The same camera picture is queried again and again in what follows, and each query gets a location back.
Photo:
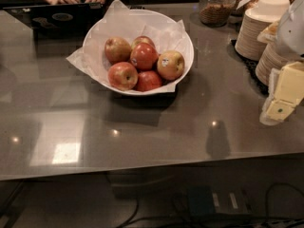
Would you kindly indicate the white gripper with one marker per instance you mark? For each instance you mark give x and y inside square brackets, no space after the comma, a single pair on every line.
[292,32]

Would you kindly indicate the yellow-red apple with sticker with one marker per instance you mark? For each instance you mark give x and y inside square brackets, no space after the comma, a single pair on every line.
[170,65]

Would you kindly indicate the red apple front centre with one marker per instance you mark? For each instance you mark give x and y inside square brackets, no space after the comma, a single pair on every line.
[148,80]

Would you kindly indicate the red apple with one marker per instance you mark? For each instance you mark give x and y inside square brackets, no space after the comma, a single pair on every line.
[148,80]
[142,39]
[143,56]

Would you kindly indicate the red apple centre top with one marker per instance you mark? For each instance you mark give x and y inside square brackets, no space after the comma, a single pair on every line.
[143,56]

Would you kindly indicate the white bowl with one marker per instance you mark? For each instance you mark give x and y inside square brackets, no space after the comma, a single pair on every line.
[107,26]

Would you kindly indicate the red apple at back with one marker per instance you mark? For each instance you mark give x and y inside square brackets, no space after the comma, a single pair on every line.
[142,39]

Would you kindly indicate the red-yellow apple front left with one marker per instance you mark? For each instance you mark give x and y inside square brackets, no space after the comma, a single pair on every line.
[123,76]

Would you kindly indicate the yellow-red apple back left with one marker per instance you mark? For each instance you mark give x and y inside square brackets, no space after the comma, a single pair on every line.
[117,49]

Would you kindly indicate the near stack of paper plates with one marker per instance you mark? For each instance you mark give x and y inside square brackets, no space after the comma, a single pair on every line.
[269,59]

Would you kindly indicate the black tray mat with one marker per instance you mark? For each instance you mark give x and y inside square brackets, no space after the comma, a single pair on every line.
[250,67]

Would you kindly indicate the white paper bowls stack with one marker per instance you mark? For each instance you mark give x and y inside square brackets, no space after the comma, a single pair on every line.
[268,10]

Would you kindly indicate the glass jar with snacks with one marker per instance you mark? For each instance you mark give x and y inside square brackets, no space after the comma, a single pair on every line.
[215,13]

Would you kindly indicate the dark power adapter box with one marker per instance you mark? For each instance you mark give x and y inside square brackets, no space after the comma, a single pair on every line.
[204,201]

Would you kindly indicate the black laptop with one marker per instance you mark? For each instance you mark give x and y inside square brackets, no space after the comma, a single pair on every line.
[67,17]

